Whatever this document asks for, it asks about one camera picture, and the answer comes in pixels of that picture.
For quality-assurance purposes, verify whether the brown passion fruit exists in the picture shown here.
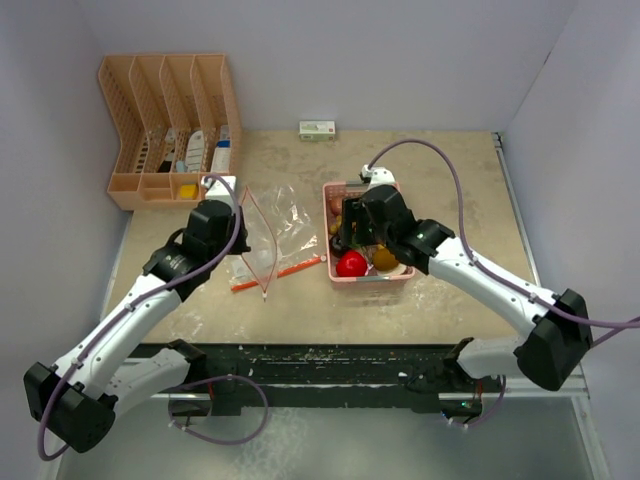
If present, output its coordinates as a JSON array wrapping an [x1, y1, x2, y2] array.
[[329, 197, 343, 216]]

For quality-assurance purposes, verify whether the white tube in organizer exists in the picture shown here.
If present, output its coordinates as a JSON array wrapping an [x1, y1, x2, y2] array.
[[184, 130, 206, 173]]

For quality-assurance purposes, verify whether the yellow block in organizer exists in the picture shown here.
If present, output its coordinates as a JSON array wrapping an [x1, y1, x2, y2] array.
[[178, 184, 199, 200]]

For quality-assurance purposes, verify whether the dark purple mangosteen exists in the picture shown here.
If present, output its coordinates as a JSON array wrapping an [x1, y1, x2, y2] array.
[[329, 234, 349, 258]]

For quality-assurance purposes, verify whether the orange file organizer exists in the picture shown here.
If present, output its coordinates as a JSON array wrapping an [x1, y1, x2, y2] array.
[[98, 53, 243, 211]]

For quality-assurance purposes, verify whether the pink plastic basket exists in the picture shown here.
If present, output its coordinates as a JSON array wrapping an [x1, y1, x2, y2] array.
[[322, 181, 415, 292]]

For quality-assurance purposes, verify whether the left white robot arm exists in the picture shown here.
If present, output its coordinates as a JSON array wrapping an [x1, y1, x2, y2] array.
[[23, 197, 250, 461]]

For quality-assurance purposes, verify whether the black white item in organizer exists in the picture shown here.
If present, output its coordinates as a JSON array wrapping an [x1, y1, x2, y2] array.
[[156, 128, 176, 173]]

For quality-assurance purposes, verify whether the white blue box in organizer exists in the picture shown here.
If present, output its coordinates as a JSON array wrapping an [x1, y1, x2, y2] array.
[[210, 125, 231, 174]]

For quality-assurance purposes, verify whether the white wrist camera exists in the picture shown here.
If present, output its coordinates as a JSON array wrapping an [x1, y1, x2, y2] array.
[[360, 165, 396, 190], [201, 175, 237, 207]]

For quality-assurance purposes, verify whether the small green white box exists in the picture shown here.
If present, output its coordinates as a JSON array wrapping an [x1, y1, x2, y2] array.
[[298, 120, 336, 142]]

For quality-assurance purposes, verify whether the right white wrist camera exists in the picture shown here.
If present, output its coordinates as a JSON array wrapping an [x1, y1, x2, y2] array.
[[360, 165, 396, 190]]

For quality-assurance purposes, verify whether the white mushroom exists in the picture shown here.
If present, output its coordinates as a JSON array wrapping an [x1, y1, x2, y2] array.
[[377, 263, 408, 276]]

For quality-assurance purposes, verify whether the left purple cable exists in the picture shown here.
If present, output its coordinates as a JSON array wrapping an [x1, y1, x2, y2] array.
[[37, 173, 274, 462]]

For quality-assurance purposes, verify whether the brown longan bunch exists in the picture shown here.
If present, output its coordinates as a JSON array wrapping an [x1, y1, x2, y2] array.
[[328, 215, 343, 236]]

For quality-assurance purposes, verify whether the clear zip top bag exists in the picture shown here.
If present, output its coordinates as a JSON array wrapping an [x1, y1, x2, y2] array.
[[230, 185, 327, 299]]

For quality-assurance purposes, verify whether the brown kiwi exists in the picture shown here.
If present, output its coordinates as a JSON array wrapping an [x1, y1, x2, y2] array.
[[372, 246, 400, 272]]

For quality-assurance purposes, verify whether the red apple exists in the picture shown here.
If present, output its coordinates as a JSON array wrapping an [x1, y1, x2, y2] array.
[[336, 250, 368, 278]]

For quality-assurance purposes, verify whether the black metal base frame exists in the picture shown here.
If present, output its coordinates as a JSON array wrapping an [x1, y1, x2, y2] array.
[[164, 341, 501, 416]]

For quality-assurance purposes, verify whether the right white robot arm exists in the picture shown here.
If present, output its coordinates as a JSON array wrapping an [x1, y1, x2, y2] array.
[[340, 185, 593, 391]]

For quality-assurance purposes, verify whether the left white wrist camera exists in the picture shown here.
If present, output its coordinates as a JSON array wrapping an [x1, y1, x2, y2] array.
[[201, 175, 237, 207]]

